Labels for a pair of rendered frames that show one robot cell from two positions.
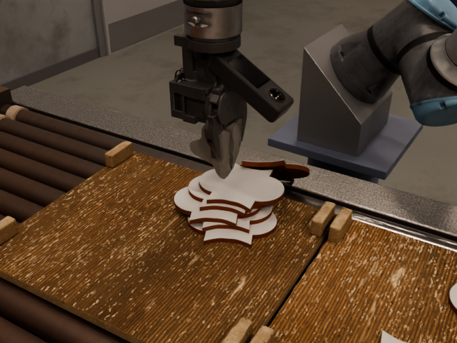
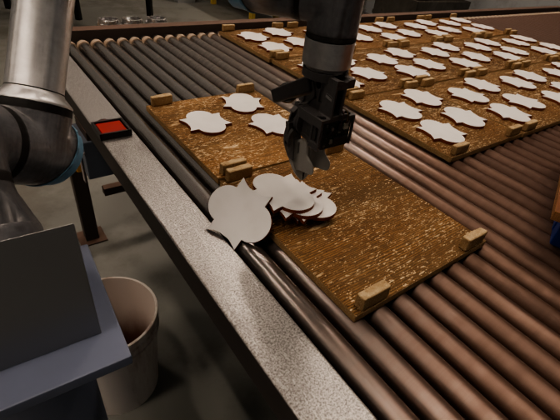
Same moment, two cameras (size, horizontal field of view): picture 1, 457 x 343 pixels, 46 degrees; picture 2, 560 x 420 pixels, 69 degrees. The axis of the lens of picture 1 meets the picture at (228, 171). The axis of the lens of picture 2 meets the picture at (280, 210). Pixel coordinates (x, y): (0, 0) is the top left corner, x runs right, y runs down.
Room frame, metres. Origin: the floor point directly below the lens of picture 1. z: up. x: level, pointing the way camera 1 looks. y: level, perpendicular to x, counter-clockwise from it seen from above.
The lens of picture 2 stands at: (1.30, 0.20, 1.40)
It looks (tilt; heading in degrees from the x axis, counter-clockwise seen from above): 36 degrees down; 200
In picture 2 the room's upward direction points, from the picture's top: 7 degrees clockwise
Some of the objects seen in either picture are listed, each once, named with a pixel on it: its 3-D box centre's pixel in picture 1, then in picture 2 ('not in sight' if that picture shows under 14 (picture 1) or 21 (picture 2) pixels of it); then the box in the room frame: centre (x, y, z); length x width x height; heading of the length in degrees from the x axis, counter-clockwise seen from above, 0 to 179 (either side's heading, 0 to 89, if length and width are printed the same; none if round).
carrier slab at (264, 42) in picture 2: not in sight; (277, 39); (-0.42, -0.54, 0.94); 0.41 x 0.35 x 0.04; 59
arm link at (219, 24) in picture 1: (211, 20); (329, 53); (0.68, 0.02, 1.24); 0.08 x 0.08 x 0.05
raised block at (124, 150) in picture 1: (119, 154); (372, 294); (0.84, 0.20, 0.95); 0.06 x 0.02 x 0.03; 150
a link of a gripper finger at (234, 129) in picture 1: (219, 143); (303, 163); (0.70, 0.01, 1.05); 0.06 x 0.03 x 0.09; 59
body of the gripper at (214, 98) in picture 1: (209, 77); (322, 106); (0.69, 0.03, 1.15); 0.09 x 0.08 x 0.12; 59
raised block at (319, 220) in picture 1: (323, 218); (238, 172); (0.64, -0.14, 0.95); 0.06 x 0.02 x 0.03; 150
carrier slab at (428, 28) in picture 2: not in sight; (431, 27); (-1.34, 0.00, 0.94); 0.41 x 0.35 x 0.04; 59
